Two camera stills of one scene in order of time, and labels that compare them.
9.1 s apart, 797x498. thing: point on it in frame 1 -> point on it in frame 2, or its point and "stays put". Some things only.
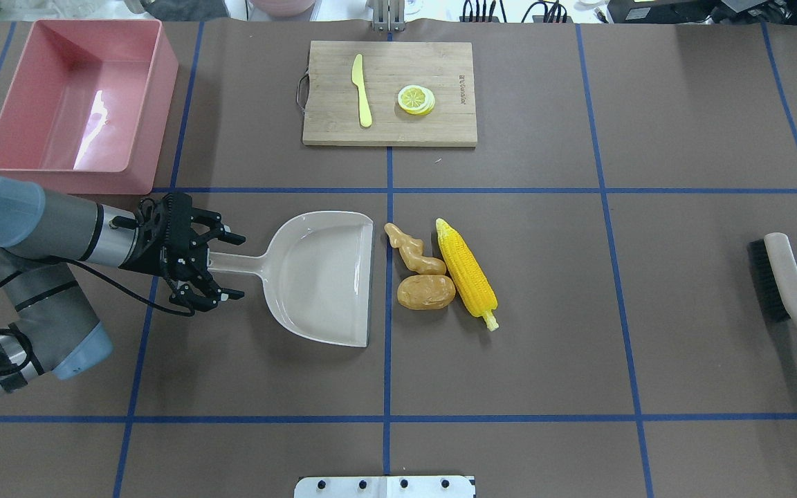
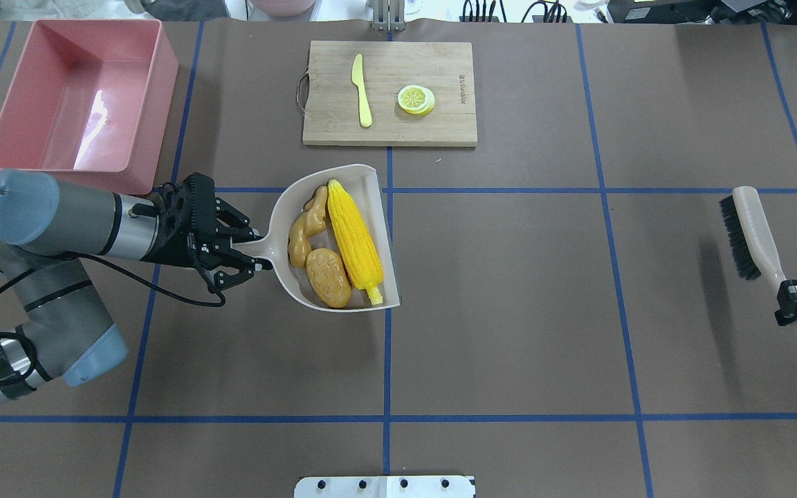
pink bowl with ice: [281, 8] stays put
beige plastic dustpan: [318, 271] -> [272, 249]
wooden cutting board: [332, 113] stays put
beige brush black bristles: [785, 298] -> [754, 254]
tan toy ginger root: [411, 250] -> [310, 223]
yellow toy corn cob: [468, 272] -> [355, 243]
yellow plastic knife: [358, 79] stays put
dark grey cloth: [188, 10] stays put
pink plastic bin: [88, 108] stays put
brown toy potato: [426, 291] -> [328, 277]
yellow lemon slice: [416, 99] stays put
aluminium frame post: [388, 15] stays put
